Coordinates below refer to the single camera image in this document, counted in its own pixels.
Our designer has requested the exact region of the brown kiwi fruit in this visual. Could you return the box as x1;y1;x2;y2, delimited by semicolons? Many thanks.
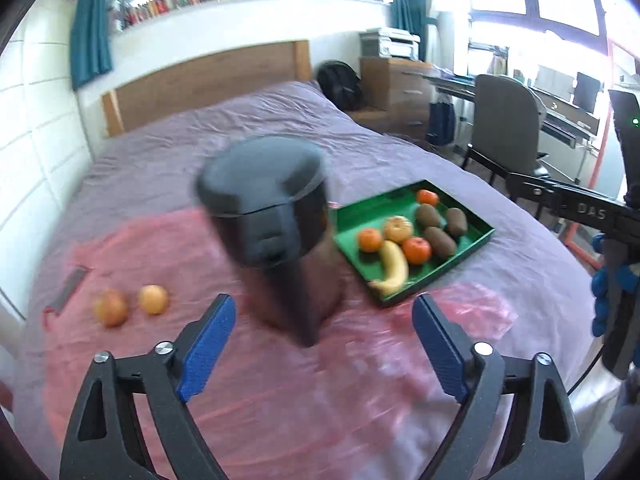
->
445;208;469;238

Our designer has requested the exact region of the striped yellow pepino melon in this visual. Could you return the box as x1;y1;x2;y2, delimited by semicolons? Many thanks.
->
383;216;414;245

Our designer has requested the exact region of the mandarin orange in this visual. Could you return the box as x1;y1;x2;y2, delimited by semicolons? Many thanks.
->
401;236;432;266
416;190;439;207
357;228;384;254

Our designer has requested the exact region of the blue gloved hand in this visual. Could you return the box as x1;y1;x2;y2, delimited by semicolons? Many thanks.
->
591;248;639;337

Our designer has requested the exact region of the yellow orange citrus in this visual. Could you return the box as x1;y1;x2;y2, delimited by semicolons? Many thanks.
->
137;285;170;315

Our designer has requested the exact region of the yellow green apple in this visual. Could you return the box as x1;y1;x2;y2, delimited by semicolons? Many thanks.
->
92;289;129;328

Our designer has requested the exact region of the glass top desk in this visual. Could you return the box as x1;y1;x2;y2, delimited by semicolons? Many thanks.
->
414;70;600;184

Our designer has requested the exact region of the pink plastic sheet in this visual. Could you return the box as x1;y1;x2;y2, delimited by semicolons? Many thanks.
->
41;206;519;480

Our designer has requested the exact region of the yellow banana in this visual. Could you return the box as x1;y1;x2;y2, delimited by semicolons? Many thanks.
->
369;240;409;297

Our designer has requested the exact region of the brown kiwi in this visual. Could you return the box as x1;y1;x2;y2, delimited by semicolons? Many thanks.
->
416;204;442;229
423;226;458;259

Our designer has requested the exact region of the black monitor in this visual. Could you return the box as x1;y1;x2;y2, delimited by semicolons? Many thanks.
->
573;73;602;114

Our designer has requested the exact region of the grey office chair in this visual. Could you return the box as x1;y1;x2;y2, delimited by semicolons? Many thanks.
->
462;74;549;181

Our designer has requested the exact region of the dark blue tote bag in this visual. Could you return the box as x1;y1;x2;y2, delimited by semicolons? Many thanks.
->
426;102;457;146

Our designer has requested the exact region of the steel thermos jug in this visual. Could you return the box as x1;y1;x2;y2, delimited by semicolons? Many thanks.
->
194;136;343;347

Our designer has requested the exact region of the wooden drawer cabinet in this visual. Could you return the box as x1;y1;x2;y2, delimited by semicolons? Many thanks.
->
348;56;435;140

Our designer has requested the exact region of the grey printer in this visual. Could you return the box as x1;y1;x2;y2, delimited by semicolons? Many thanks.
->
359;27;421;61

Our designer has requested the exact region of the black backpack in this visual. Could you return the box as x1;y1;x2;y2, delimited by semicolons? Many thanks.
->
316;60;363;112

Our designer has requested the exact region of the wooden headboard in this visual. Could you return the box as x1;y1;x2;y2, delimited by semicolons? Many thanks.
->
102;40;311;138

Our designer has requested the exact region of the teal left curtain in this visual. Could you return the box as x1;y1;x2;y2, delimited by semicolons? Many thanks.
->
70;0;113;91

